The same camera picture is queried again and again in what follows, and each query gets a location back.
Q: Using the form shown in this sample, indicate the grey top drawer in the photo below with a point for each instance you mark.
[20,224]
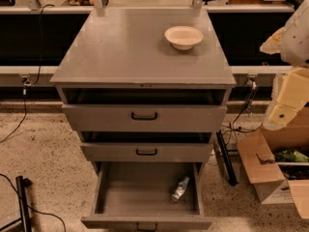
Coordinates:
[148,118]

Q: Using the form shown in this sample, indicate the brown cardboard box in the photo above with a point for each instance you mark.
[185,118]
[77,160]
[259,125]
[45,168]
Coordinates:
[257,150]

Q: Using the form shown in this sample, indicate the grey drawer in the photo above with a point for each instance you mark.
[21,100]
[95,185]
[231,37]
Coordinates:
[137,196]
[147,152]
[148,118]

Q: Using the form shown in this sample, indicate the black stand bar left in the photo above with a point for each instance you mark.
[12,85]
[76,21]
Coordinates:
[23,206]

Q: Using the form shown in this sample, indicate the green bag in box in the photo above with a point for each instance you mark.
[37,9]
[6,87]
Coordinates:
[290,155]

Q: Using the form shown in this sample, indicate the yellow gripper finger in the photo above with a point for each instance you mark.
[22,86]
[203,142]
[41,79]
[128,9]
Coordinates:
[292,97]
[273,44]

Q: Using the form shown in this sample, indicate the black stand bar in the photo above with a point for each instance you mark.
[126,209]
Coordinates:
[23,206]
[232,179]

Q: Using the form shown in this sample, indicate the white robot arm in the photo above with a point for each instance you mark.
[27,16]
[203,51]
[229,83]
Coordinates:
[294,51]

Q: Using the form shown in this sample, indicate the grey drawer cabinet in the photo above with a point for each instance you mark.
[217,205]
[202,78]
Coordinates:
[122,57]

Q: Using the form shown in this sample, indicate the grey bottom drawer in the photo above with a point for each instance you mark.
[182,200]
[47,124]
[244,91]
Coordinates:
[137,196]

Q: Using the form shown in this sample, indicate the black stand bar right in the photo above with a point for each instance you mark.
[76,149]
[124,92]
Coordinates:
[232,179]

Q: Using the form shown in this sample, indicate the grey middle drawer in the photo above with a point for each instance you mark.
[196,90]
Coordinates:
[147,152]

